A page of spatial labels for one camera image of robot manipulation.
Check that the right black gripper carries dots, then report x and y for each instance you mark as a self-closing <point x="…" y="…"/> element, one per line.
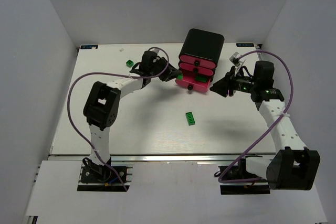
<point x="230" y="85"/>

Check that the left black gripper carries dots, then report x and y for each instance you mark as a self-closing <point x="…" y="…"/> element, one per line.
<point x="165" y="69"/>

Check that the pink drawer with black knob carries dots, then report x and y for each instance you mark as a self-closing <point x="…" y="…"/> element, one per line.
<point x="195" y="61"/>

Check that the small dark green lego cube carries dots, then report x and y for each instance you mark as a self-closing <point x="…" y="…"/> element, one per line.
<point x="129" y="63"/>

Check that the long green lego brick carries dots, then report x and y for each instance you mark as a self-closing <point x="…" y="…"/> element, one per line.
<point x="201" y="78"/>
<point x="190" y="118"/>

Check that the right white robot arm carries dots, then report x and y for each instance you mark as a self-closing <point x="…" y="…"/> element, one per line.
<point x="294" y="167"/>

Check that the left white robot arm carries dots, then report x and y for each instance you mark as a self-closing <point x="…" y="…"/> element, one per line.
<point x="102" y="105"/>

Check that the black drawer housing box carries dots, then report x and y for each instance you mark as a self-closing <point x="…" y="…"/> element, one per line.
<point x="203" y="44"/>

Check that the blue label sticker right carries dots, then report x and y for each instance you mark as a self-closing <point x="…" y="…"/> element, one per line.
<point x="244" y="44"/>

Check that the blue label sticker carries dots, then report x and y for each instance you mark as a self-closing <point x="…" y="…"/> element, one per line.
<point x="244" y="44"/>
<point x="88" y="47"/>

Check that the blue label sticker left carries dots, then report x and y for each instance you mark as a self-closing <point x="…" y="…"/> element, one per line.
<point x="88" y="47"/>

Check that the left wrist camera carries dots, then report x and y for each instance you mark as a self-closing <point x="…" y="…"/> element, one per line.
<point x="155" y="50"/>

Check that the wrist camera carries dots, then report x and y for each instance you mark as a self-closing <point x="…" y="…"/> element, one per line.
<point x="236" y="61"/>
<point x="155" y="50"/>

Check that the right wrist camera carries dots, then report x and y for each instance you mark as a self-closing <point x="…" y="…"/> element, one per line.
<point x="236" y="61"/>

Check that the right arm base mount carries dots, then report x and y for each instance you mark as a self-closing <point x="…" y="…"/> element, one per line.
<point x="247" y="187"/>

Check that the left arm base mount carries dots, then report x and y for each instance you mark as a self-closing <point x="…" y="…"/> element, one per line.
<point x="99" y="178"/>

